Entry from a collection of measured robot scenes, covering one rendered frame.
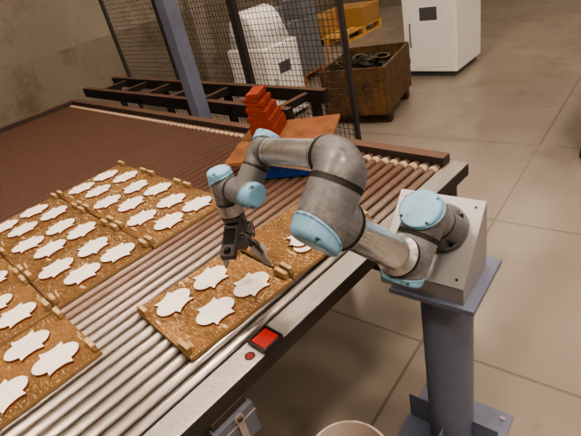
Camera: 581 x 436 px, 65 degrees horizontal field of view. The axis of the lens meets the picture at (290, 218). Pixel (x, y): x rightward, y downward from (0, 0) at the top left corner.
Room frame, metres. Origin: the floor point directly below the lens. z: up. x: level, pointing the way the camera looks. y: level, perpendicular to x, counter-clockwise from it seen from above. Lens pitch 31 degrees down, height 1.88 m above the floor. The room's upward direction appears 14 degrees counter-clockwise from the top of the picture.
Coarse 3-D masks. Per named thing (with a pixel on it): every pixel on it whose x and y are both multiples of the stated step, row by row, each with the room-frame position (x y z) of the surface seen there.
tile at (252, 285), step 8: (248, 272) 1.29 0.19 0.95; (256, 272) 1.28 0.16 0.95; (264, 272) 1.27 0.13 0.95; (240, 280) 1.26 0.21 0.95; (248, 280) 1.24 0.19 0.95; (256, 280) 1.23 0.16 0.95; (264, 280) 1.22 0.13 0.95; (240, 288) 1.21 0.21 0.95; (248, 288) 1.20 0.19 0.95; (256, 288) 1.19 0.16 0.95; (264, 288) 1.19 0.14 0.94; (240, 296) 1.17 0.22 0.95; (248, 296) 1.17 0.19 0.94; (256, 296) 1.17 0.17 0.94
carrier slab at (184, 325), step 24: (216, 264) 1.40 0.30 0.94; (240, 264) 1.36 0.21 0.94; (192, 288) 1.29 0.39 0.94; (216, 288) 1.26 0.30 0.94; (192, 312) 1.16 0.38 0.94; (240, 312) 1.11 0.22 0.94; (168, 336) 1.08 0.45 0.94; (192, 336) 1.06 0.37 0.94; (216, 336) 1.03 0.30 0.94; (192, 360) 0.97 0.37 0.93
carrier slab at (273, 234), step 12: (288, 216) 1.61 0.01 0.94; (264, 228) 1.56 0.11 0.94; (276, 228) 1.54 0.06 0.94; (288, 228) 1.52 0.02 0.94; (264, 240) 1.48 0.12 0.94; (276, 240) 1.46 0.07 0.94; (288, 240) 1.44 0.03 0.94; (276, 252) 1.38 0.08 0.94; (288, 252) 1.37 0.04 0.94; (312, 252) 1.33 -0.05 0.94; (276, 264) 1.31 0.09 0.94; (288, 264) 1.29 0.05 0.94; (300, 264) 1.28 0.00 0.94; (312, 264) 1.27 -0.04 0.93
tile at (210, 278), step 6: (210, 270) 1.36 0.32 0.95; (216, 270) 1.35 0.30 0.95; (222, 270) 1.34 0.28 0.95; (198, 276) 1.34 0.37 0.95; (204, 276) 1.33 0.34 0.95; (210, 276) 1.32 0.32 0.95; (216, 276) 1.31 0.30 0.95; (222, 276) 1.30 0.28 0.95; (228, 276) 1.30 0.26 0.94; (198, 282) 1.30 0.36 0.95; (204, 282) 1.30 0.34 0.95; (210, 282) 1.29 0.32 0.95; (216, 282) 1.28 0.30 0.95; (198, 288) 1.27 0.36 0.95; (204, 288) 1.26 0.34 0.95
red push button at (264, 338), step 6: (264, 330) 1.01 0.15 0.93; (270, 330) 1.01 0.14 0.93; (258, 336) 1.00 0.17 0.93; (264, 336) 0.99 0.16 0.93; (270, 336) 0.98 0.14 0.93; (276, 336) 0.98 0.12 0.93; (258, 342) 0.97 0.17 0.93; (264, 342) 0.97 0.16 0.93; (270, 342) 0.96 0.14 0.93; (264, 348) 0.94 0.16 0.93
